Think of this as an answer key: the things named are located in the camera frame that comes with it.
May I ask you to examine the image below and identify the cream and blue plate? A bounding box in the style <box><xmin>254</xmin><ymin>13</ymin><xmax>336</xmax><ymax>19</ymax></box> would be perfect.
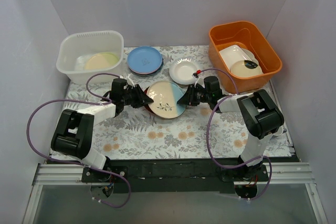
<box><xmin>146</xmin><ymin>81</ymin><xmax>186</xmax><ymax>119</ymax></box>

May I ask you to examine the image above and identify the cream floral plate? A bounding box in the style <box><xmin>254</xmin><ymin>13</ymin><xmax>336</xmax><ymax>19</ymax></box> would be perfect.
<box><xmin>84</xmin><ymin>52</ymin><xmax>119</xmax><ymax>70</ymax></box>

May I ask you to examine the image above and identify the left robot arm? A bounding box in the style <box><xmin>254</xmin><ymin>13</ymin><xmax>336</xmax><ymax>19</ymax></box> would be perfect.
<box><xmin>51</xmin><ymin>78</ymin><xmax>153</xmax><ymax>182</ymax></box>

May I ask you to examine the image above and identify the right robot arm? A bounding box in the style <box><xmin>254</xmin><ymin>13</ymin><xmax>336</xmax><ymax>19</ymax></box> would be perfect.
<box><xmin>177</xmin><ymin>76</ymin><xmax>284</xmax><ymax>181</ymax></box>

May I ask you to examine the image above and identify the orange plastic bin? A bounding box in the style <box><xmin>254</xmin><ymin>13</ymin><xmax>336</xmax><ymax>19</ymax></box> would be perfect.
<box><xmin>208</xmin><ymin>21</ymin><xmax>282</xmax><ymax>93</ymax></box>

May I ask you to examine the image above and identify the white plastic bin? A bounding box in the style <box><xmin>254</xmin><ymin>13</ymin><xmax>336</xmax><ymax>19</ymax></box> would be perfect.
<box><xmin>56</xmin><ymin>30</ymin><xmax>125</xmax><ymax>84</ymax></box>

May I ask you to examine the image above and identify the red scalloped plate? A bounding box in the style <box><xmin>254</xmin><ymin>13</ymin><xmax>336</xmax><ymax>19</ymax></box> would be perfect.
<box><xmin>144</xmin><ymin>105</ymin><xmax>155</xmax><ymax>114</ymax></box>

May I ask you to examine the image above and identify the white scalloped bowl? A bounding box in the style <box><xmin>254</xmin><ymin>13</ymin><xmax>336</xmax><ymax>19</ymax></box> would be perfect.
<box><xmin>169</xmin><ymin>57</ymin><xmax>201</xmax><ymax>85</ymax></box>

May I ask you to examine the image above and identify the pink plate under blue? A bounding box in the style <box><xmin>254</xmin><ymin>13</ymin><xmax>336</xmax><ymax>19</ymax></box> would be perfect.
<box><xmin>129</xmin><ymin>65</ymin><xmax>163</xmax><ymax>77</ymax></box>

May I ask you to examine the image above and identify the blue round plate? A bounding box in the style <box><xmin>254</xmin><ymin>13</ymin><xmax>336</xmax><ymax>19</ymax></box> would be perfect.
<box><xmin>127</xmin><ymin>46</ymin><xmax>163</xmax><ymax>72</ymax></box>

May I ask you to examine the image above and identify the cream plate with black mark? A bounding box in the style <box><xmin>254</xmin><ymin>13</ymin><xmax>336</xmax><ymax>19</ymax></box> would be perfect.
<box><xmin>230</xmin><ymin>60</ymin><xmax>263</xmax><ymax>78</ymax></box>

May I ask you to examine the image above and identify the white rectangular dish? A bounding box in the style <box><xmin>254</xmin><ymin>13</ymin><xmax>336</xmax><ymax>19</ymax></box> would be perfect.
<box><xmin>219</xmin><ymin>45</ymin><xmax>255</xmax><ymax>70</ymax></box>

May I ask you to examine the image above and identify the white cup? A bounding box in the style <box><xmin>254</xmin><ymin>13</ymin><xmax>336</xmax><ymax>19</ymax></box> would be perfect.
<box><xmin>273</xmin><ymin>125</ymin><xmax>285</xmax><ymax>137</ymax></box>

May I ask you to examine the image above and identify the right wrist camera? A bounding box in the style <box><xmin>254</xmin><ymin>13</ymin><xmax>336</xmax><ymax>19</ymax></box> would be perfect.
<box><xmin>192</xmin><ymin>70</ymin><xmax>203</xmax><ymax>78</ymax></box>

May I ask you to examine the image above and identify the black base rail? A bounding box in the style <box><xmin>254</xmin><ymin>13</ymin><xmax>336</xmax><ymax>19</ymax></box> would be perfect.
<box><xmin>81</xmin><ymin>158</ymin><xmax>269</xmax><ymax>194</ymax></box>

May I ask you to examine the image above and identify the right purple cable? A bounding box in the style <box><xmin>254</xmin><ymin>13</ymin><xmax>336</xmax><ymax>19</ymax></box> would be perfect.
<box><xmin>193</xmin><ymin>68</ymin><xmax>274</xmax><ymax>200</ymax></box>

